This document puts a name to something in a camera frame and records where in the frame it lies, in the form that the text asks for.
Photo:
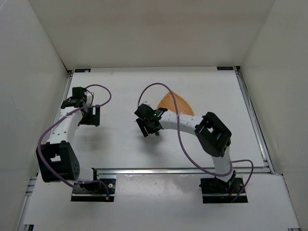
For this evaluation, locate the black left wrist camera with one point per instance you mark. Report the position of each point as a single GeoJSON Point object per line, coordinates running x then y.
{"type": "Point", "coordinates": [81, 97]}

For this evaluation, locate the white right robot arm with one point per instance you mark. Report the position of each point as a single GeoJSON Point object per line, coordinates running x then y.
{"type": "Point", "coordinates": [213, 136]}

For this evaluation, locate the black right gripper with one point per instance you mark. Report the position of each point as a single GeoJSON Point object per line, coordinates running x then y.
{"type": "Point", "coordinates": [144, 124]}

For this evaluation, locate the woven triangular fruit basket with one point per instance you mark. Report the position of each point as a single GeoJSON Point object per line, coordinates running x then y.
{"type": "Point", "coordinates": [168, 103]}

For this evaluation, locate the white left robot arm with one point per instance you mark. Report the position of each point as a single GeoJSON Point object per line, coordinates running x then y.
{"type": "Point", "coordinates": [57, 159]}

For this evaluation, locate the aluminium table frame rail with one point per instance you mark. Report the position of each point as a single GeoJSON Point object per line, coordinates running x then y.
{"type": "Point", "coordinates": [157, 187]}

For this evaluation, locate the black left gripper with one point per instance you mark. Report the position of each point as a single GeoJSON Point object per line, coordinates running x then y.
{"type": "Point", "coordinates": [93, 119]}

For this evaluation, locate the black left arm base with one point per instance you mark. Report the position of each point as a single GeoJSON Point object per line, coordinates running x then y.
{"type": "Point", "coordinates": [101, 191]}

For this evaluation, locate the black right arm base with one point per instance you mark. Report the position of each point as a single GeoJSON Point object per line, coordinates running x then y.
{"type": "Point", "coordinates": [215, 193]}

